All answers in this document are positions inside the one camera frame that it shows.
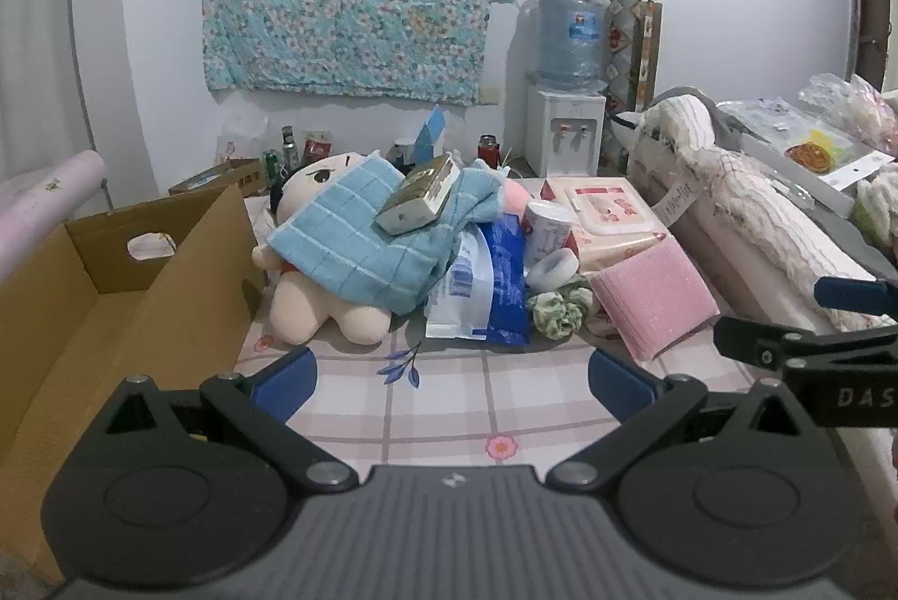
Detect pink plush toy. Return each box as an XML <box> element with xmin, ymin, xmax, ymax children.
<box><xmin>491</xmin><ymin>175</ymin><xmax>530</xmax><ymax>218</ymax></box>

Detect clear plastic bags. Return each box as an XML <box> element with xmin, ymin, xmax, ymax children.
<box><xmin>800</xmin><ymin>74</ymin><xmax>898</xmax><ymax>152</ymax></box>

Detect green scrunchie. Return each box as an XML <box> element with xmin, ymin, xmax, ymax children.
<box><xmin>528</xmin><ymin>277</ymin><xmax>596</xmax><ymax>340</ymax></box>

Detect white printed plastic bag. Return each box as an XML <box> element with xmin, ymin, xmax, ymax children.
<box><xmin>217</xmin><ymin>116</ymin><xmax>271</xmax><ymax>162</ymax></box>

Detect white fluffy blanket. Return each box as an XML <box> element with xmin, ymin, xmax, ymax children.
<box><xmin>626</xmin><ymin>96</ymin><xmax>892</xmax><ymax>331</ymax></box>

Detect blue white plastic packet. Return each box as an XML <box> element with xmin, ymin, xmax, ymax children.
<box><xmin>424</xmin><ymin>216</ymin><xmax>532</xmax><ymax>349</ymax></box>

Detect table with pink cover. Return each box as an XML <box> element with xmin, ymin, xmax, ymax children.
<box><xmin>0</xmin><ymin>151</ymin><xmax>108</xmax><ymax>285</ymax></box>

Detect blue water jug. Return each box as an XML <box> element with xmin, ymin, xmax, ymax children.
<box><xmin>537</xmin><ymin>0</ymin><xmax>608</xmax><ymax>90</ymax></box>

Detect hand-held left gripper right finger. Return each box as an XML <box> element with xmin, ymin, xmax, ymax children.
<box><xmin>543</xmin><ymin>347</ymin><xmax>822</xmax><ymax>496</ymax></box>

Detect white water dispenser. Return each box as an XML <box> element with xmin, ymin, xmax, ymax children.
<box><xmin>526</xmin><ymin>84</ymin><xmax>606</xmax><ymax>178</ymax></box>

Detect large cardboard box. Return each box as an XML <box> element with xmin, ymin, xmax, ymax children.
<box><xmin>0</xmin><ymin>184</ymin><xmax>264</xmax><ymax>583</ymax></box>

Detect patterned folded play mat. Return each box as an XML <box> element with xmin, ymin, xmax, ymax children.
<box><xmin>602</xmin><ymin>0</ymin><xmax>664</xmax><ymax>173</ymax></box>

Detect white tape roll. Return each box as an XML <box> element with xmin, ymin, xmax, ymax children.
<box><xmin>526</xmin><ymin>248</ymin><xmax>580</xmax><ymax>292</ymax></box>

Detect olive green packet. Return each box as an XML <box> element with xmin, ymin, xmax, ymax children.
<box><xmin>375</xmin><ymin>154</ymin><xmax>462</xmax><ymax>236</ymax></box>

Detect light blue towel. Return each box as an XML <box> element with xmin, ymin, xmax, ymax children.
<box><xmin>268</xmin><ymin>151</ymin><xmax>506</xmax><ymax>315</ymax></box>

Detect blue white container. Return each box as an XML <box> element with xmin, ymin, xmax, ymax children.
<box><xmin>410</xmin><ymin>105</ymin><xmax>450</xmax><ymax>166</ymax></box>

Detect white tissue roll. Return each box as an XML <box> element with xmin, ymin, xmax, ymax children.
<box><xmin>525</xmin><ymin>200</ymin><xmax>578</xmax><ymax>278</ymax></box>

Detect yellow red packaged item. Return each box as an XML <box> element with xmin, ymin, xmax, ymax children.
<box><xmin>784</xmin><ymin>129</ymin><xmax>853</xmax><ymax>173</ymax></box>

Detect small cardboard box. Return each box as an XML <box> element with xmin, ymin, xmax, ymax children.
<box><xmin>168</xmin><ymin>158</ymin><xmax>266</xmax><ymax>198</ymax></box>

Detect pink wet wipes pack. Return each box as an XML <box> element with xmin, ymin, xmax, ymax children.
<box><xmin>540</xmin><ymin>177</ymin><xmax>671</xmax><ymax>274</ymax></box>

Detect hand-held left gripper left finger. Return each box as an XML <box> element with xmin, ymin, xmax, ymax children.
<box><xmin>84</xmin><ymin>346</ymin><xmax>360</xmax><ymax>496</ymax></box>

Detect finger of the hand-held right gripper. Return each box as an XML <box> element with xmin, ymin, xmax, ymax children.
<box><xmin>814</xmin><ymin>276</ymin><xmax>898</xmax><ymax>315</ymax></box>
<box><xmin>713</xmin><ymin>317</ymin><xmax>898</xmax><ymax>371</ymax></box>

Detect pink sponge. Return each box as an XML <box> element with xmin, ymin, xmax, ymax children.
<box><xmin>585</xmin><ymin>240</ymin><xmax>722</xmax><ymax>361</ymax></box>

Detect checked floral bedsheet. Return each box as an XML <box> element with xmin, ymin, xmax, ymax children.
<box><xmin>231</xmin><ymin>175</ymin><xmax>878</xmax><ymax>489</ymax></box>

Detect black-haired plush doll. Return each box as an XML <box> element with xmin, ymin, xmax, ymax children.
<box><xmin>251</xmin><ymin>151</ymin><xmax>394</xmax><ymax>349</ymax></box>

